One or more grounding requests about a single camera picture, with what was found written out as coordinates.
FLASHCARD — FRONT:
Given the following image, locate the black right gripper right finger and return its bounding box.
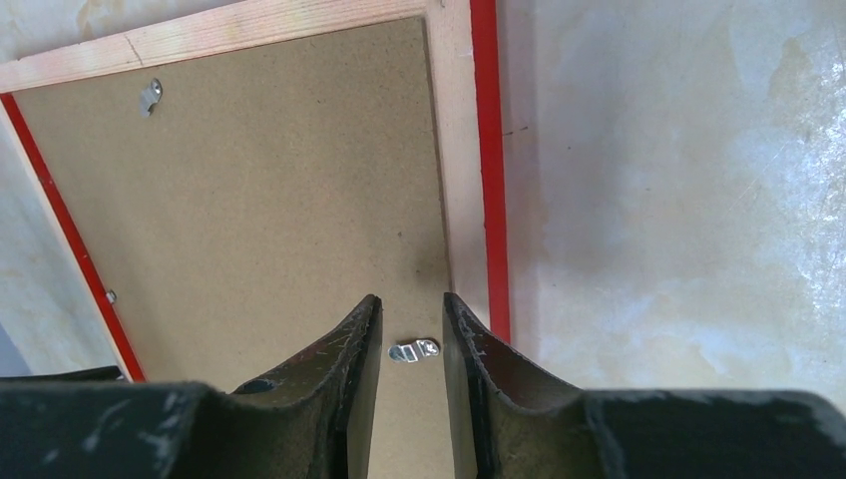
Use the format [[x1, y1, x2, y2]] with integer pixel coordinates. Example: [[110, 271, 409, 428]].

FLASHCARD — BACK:
[[443, 293, 845, 478]]

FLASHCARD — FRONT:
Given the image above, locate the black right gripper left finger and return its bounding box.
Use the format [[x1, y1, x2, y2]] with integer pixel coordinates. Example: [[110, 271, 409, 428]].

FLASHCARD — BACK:
[[1, 294, 382, 478]]

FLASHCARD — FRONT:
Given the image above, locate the brown fibreboard backing board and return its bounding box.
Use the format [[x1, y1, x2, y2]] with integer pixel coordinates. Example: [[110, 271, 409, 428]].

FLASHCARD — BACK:
[[13, 16, 457, 479]]

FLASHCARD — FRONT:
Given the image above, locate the small metal turn clip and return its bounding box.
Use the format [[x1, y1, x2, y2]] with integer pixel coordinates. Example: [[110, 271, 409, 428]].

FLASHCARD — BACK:
[[387, 338, 441, 363]]

